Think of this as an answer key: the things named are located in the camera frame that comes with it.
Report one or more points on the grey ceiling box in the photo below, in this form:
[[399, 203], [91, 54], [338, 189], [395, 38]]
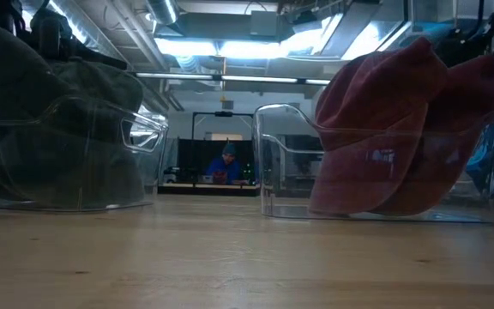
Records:
[[264, 23]]

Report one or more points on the silver ventilation duct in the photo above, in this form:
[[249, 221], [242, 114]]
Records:
[[163, 10]]

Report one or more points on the long ceiling light tube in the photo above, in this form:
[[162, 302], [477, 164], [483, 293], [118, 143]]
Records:
[[230, 78]]

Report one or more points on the dark green cap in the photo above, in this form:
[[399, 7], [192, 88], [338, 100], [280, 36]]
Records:
[[11, 86], [80, 171], [101, 86]]

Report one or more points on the black workstation frame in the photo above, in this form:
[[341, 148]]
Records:
[[223, 114]]

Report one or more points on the person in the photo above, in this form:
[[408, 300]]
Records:
[[225, 167]]

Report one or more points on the clear plastic bin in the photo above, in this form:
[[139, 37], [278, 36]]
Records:
[[281, 171], [144, 137]]

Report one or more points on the wooden workstation table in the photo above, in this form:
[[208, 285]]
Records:
[[208, 189]]

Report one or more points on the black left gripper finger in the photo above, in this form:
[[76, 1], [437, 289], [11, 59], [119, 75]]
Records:
[[101, 58]]

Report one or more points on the maroon cap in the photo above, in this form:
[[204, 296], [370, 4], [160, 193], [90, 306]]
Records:
[[371, 129], [465, 137]]

